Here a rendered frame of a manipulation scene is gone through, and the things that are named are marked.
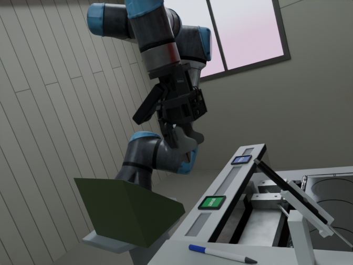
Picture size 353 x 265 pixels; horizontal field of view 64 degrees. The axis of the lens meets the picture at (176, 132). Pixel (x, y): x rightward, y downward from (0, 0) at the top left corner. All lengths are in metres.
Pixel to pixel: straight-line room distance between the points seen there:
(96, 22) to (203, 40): 0.42
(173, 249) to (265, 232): 0.24
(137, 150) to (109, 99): 2.30
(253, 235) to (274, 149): 2.45
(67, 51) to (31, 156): 1.10
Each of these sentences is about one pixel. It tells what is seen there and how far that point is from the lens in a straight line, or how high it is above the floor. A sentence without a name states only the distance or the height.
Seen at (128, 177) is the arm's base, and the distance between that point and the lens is 1.01.
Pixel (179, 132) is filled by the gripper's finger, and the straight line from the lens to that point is 0.60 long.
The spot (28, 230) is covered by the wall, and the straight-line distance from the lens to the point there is 2.88.
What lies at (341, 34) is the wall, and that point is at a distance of 2.74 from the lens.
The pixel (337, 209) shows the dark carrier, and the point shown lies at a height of 0.90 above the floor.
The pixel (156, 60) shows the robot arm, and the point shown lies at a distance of 0.57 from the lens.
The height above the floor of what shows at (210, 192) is 0.96.
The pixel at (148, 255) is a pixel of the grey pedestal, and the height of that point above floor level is 0.72.
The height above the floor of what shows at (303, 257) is 0.99.
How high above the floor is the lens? 1.30
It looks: 12 degrees down
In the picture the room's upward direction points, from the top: 18 degrees counter-clockwise
